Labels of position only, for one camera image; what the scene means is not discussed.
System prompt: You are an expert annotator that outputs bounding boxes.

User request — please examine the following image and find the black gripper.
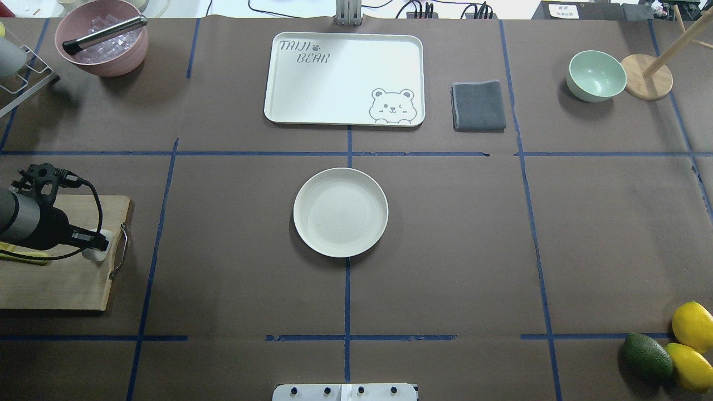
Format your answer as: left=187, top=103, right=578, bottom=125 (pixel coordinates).
left=26, top=206, right=110, bottom=251

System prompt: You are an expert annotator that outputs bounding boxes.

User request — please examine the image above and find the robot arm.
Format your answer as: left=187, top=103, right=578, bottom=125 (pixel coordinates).
left=1, top=190, right=109, bottom=251

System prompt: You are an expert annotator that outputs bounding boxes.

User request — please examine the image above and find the white bear tray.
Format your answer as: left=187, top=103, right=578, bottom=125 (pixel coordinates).
left=264, top=31, right=426, bottom=127

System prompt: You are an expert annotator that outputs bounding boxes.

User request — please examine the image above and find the bamboo cutting board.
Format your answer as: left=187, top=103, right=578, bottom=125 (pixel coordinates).
left=1, top=195, right=133, bottom=311

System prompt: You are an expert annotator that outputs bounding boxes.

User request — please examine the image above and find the yellow-green plastic knife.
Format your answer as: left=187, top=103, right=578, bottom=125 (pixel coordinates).
left=1, top=243, right=48, bottom=266

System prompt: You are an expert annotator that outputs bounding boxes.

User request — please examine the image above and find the pink bowl with ice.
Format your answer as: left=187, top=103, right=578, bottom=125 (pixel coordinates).
left=54, top=1, right=149, bottom=77

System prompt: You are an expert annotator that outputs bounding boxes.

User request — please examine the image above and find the white round plate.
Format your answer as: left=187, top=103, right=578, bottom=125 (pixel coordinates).
left=292, top=168, right=389, bottom=257

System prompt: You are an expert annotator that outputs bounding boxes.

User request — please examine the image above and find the grey folded cloth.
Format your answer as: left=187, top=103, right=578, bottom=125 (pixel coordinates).
left=451, top=80, right=506, bottom=132

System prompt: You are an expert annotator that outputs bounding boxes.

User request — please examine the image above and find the green bowl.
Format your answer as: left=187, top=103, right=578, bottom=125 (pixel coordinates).
left=566, top=50, right=627, bottom=102

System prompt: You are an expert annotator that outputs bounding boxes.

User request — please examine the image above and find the green avocado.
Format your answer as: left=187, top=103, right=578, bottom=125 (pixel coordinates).
left=622, top=332, right=674, bottom=384

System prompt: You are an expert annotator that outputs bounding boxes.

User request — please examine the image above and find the wooden stand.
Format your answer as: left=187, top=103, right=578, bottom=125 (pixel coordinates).
left=621, top=9, right=712, bottom=101

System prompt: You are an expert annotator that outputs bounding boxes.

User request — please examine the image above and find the yellow lemon upper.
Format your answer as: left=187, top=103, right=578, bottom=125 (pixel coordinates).
left=671, top=301, right=712, bottom=354

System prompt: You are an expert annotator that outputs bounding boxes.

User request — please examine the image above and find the yellow lemon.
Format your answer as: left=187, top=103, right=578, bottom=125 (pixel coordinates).
left=664, top=343, right=712, bottom=394
left=671, top=301, right=712, bottom=354

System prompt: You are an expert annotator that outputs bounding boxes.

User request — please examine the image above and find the yellow lemon lower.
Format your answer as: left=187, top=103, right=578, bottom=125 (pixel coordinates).
left=664, top=343, right=712, bottom=394

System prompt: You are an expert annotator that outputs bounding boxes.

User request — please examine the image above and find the metal board handle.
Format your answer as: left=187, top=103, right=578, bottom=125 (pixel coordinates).
left=109, top=222, right=130, bottom=280

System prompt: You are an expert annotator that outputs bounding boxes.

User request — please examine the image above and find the black camera cable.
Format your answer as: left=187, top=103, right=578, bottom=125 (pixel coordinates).
left=0, top=177, right=104, bottom=262

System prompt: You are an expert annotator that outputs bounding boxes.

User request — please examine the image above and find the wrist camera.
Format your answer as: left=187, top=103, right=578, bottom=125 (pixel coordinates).
left=11, top=163, right=87, bottom=207

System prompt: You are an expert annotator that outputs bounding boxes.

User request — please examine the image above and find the wire dish rack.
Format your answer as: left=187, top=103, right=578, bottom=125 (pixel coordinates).
left=1, top=30, right=60, bottom=117

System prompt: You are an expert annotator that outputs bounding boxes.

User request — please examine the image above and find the metal base plate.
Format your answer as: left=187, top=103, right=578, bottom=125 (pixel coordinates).
left=272, top=383, right=419, bottom=400

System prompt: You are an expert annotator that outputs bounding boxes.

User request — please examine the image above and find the grey mounting post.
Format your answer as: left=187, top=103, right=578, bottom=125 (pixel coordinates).
left=334, top=0, right=363, bottom=26

